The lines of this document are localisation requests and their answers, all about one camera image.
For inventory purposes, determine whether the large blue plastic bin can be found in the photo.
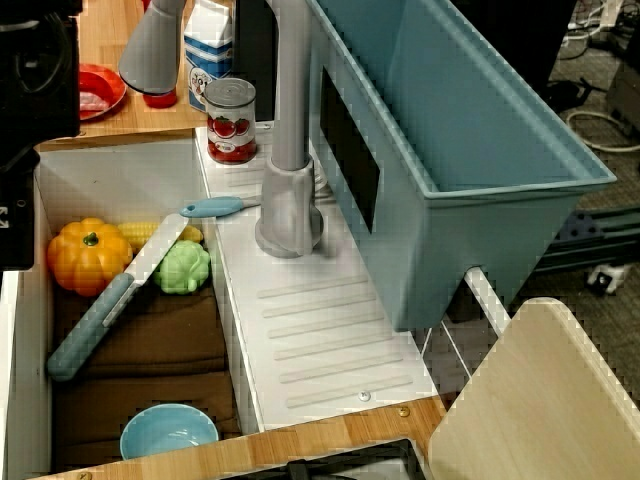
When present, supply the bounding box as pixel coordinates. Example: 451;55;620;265
305;0;618;334

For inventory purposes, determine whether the orange toy bell pepper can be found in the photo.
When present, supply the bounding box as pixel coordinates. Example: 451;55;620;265
46;216;135;298

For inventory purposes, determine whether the black stove burner grate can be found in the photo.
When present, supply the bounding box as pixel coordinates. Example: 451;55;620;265
234;437;431;480

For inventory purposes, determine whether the tomato can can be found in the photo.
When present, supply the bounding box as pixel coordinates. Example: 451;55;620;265
203;77;259;165

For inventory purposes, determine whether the blue handled toy utensil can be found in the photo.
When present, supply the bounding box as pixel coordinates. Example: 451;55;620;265
179;195;263;219

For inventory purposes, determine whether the white toy sink unit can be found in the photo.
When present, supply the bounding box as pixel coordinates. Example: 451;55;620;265
0;119;514;479

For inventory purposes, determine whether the pink toy food piece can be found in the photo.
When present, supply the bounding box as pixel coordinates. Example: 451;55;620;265
78;91;111;111

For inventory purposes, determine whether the white black caster wheel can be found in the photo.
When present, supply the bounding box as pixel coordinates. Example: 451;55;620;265
586;261;632;297

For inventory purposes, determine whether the white floor cable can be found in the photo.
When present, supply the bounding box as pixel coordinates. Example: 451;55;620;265
565;109;640;153

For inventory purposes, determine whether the toy knife blue handle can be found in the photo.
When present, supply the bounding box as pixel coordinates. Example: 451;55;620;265
46;214;189;383

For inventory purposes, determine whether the grey toy faucet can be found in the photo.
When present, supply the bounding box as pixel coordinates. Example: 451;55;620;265
118;0;325;259

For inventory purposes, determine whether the light wooden board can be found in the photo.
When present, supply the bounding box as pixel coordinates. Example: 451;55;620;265
428;296;640;480

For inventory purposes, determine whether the brown folded cloth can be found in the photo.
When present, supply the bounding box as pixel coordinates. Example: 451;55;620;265
51;279;240;471

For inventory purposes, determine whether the dark grey equipment box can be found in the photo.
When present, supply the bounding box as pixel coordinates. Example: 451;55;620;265
604;49;640;137

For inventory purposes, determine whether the red plate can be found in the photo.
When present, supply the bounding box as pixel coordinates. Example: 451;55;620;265
77;63;128;122

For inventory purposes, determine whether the green toy lettuce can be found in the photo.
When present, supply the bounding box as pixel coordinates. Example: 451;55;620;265
152;239;212;295

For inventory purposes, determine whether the yellow toy corn cob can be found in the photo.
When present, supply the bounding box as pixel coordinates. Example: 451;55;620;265
117;221;204;249

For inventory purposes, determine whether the black aluminium frame rail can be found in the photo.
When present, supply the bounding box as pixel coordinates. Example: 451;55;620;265
537;208;640;274

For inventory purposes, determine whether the blue white milk carton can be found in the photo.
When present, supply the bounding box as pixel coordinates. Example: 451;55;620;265
183;0;236;113

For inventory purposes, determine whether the red plastic cup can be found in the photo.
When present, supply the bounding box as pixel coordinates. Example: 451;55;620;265
142;88;179;110

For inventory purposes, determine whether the light blue bowl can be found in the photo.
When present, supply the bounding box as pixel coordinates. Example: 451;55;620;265
119;403;220;462

